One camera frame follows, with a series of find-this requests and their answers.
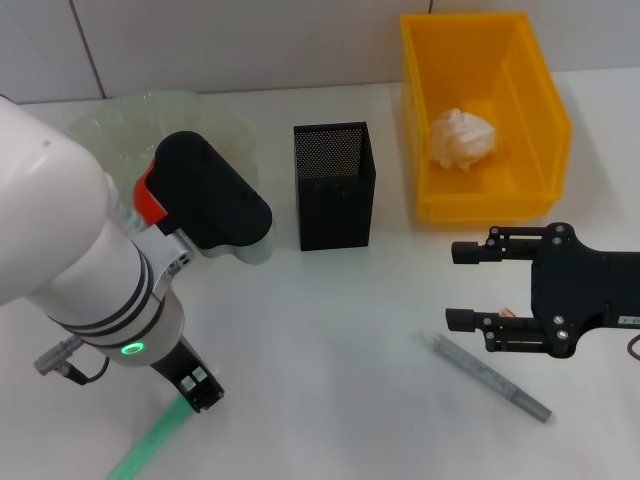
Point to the yellow plastic bin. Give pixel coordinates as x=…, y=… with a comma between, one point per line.
x=530, y=125

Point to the grey pen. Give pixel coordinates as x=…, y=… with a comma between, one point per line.
x=490, y=377

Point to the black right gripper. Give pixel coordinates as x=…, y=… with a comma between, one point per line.
x=580, y=290

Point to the small beige eraser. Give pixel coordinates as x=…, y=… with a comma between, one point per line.
x=509, y=312

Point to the black mesh pen holder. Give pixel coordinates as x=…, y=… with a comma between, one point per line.
x=335, y=210

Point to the green pen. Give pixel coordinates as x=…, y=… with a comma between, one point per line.
x=150, y=440

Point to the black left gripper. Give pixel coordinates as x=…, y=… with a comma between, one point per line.
x=180, y=362

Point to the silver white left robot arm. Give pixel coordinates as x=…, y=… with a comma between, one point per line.
x=60, y=225

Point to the pale green glass fruit plate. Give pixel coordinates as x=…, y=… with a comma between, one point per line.
x=125, y=120

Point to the white paper ball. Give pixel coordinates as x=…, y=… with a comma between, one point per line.
x=462, y=137

